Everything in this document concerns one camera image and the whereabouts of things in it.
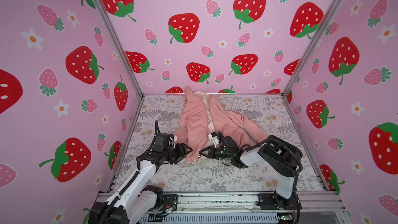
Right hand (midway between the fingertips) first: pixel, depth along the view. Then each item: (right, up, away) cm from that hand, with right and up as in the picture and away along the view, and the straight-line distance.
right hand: (198, 153), depth 83 cm
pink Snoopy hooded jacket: (+1, +21, +21) cm, 30 cm away
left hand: (-5, +2, -3) cm, 6 cm away
